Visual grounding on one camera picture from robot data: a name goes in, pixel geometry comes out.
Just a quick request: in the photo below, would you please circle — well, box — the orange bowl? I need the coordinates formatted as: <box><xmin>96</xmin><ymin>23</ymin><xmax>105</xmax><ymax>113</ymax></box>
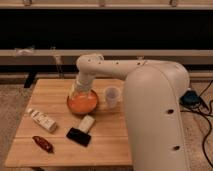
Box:
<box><xmin>67</xmin><ymin>90</ymin><xmax>98</xmax><ymax>115</ymax></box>

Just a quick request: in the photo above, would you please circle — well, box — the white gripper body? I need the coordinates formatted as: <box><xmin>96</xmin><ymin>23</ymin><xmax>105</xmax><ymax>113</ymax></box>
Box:
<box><xmin>69</xmin><ymin>75</ymin><xmax>94</xmax><ymax>98</ymax></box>

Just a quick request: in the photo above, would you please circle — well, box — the long metal rail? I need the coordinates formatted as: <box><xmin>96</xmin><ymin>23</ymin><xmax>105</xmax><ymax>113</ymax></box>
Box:
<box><xmin>0</xmin><ymin>49</ymin><xmax>213</xmax><ymax>58</ymax></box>

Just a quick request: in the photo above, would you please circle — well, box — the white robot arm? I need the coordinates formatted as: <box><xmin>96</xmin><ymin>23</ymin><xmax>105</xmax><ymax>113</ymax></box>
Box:
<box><xmin>74</xmin><ymin>54</ymin><xmax>190</xmax><ymax>171</ymax></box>

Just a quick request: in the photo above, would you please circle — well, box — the clear plastic cup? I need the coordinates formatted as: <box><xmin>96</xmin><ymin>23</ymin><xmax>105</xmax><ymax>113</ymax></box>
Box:
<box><xmin>104</xmin><ymin>86</ymin><xmax>120</xmax><ymax>108</ymax></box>

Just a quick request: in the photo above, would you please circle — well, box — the black cable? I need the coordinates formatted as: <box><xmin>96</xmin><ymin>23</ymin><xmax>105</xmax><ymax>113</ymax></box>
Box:
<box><xmin>179</xmin><ymin>79</ymin><xmax>213</xmax><ymax>168</ymax></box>

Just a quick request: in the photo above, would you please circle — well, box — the red pepper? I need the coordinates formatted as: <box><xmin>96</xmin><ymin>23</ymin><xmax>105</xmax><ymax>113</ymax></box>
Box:
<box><xmin>32</xmin><ymin>136</ymin><xmax>54</xmax><ymax>153</ymax></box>

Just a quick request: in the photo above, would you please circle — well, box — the blue power adapter box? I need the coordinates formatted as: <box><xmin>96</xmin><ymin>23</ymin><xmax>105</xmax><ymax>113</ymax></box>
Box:
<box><xmin>180</xmin><ymin>90</ymin><xmax>200</xmax><ymax>107</ymax></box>

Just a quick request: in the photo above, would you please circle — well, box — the black and cream sponge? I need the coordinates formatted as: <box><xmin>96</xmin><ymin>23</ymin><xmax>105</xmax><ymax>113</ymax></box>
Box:
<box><xmin>66</xmin><ymin>115</ymin><xmax>95</xmax><ymax>147</ymax></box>

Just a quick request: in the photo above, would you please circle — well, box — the wooden table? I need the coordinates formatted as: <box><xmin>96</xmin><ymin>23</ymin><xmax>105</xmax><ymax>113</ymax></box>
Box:
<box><xmin>5</xmin><ymin>79</ymin><xmax>132</xmax><ymax>167</ymax></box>

